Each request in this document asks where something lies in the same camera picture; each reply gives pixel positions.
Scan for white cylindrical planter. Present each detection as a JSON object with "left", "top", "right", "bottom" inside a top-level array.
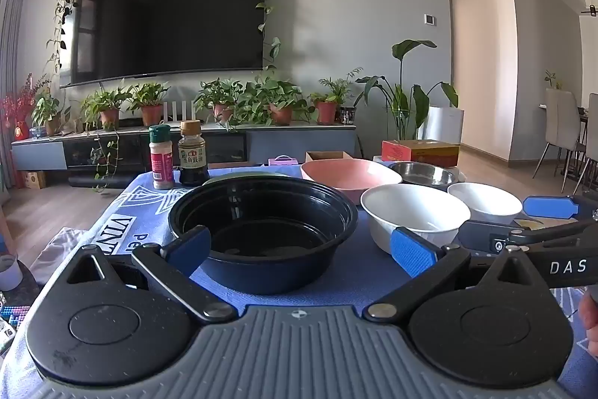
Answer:
[{"left": 417, "top": 106, "right": 464, "bottom": 145}]

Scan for potted plant terracotta pot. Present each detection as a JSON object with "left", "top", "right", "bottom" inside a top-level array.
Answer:
[
  {"left": 194, "top": 78, "right": 243, "bottom": 125},
  {"left": 233, "top": 76, "right": 313, "bottom": 126},
  {"left": 80, "top": 87, "right": 130, "bottom": 131},
  {"left": 128, "top": 82, "right": 169, "bottom": 128}
]

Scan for dark soy sauce bottle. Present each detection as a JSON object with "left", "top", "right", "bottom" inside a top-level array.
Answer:
[{"left": 178, "top": 119, "right": 209, "bottom": 187}]

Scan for large white bowl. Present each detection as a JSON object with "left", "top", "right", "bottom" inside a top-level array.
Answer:
[{"left": 360, "top": 183, "right": 471, "bottom": 253}]

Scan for red flower arrangement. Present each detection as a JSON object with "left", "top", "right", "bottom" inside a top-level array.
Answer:
[{"left": 1, "top": 74, "right": 51, "bottom": 141}]

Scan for white printed cloth bag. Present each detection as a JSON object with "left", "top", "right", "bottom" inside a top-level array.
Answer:
[{"left": 30, "top": 227, "right": 90, "bottom": 283}]

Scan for long grey tv cabinet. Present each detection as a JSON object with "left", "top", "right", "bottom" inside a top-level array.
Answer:
[{"left": 12, "top": 122, "right": 362, "bottom": 188}]

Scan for small pink container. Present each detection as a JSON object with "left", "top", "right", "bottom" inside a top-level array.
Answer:
[{"left": 268, "top": 155, "right": 298, "bottom": 166}]

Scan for white wifi router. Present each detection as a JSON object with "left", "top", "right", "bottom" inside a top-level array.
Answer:
[{"left": 162, "top": 100, "right": 197, "bottom": 123}]

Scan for wall mounted black television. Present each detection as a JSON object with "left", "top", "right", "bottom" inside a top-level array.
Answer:
[{"left": 59, "top": 0, "right": 270, "bottom": 89}]

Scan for blue printed tablecloth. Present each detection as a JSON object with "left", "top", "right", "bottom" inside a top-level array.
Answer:
[{"left": 0, "top": 166, "right": 598, "bottom": 399}]

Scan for grey dining chair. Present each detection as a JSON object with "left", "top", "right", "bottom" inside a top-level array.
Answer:
[
  {"left": 532, "top": 88, "right": 586, "bottom": 191},
  {"left": 574, "top": 93, "right": 598, "bottom": 192}
]

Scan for large leafy floor plant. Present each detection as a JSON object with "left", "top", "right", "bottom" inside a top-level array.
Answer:
[{"left": 355, "top": 39, "right": 459, "bottom": 140}]

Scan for potted plant red pot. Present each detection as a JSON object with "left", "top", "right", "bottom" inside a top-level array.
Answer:
[{"left": 309, "top": 67, "right": 363, "bottom": 125}]

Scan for leftmost potted plant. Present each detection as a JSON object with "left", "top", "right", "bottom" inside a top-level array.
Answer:
[{"left": 31, "top": 88, "right": 70, "bottom": 137}]

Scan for person's right hand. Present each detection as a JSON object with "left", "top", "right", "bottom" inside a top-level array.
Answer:
[{"left": 578, "top": 289, "right": 598, "bottom": 357}]

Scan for stainless steel bowl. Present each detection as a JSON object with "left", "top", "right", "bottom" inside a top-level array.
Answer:
[{"left": 389, "top": 161, "right": 458, "bottom": 191}]

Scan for pink spice shaker green cap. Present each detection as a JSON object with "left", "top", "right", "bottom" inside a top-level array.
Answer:
[{"left": 149, "top": 123, "right": 174, "bottom": 190}]

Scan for wall thermostat panel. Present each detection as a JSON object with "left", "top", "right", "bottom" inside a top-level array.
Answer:
[{"left": 425, "top": 14, "right": 436, "bottom": 25}]

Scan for black plastic bowl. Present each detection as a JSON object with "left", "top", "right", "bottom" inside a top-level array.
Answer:
[{"left": 168, "top": 177, "right": 358, "bottom": 295}]

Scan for red cardboard box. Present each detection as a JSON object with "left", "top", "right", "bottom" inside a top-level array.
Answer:
[{"left": 381, "top": 140, "right": 460, "bottom": 168}]

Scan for white cup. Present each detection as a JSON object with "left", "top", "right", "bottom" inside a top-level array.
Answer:
[{"left": 0, "top": 254, "right": 22, "bottom": 292}]

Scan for pink bowl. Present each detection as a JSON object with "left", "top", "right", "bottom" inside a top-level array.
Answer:
[{"left": 300, "top": 159, "right": 403, "bottom": 205}]

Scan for open brown cardboard box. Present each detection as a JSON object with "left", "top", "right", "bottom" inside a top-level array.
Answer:
[{"left": 305, "top": 151, "right": 353, "bottom": 162}]

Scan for small white bowl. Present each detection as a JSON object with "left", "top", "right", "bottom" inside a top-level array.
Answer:
[{"left": 447, "top": 182, "right": 523, "bottom": 225}]

